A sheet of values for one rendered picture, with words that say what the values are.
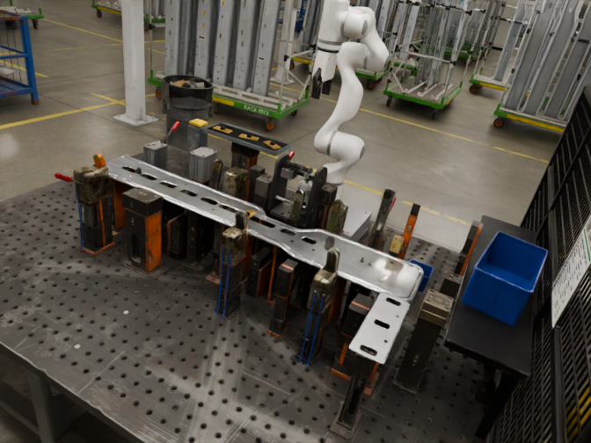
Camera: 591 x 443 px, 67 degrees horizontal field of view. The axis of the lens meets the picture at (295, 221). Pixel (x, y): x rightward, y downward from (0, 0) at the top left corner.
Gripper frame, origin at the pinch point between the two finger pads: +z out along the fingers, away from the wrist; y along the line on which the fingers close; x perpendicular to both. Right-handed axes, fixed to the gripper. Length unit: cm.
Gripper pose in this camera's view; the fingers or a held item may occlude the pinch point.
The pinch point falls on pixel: (320, 93)
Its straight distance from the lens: 169.8
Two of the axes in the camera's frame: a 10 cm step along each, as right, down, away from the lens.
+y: -4.5, 3.9, -8.1
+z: -1.5, 8.6, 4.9
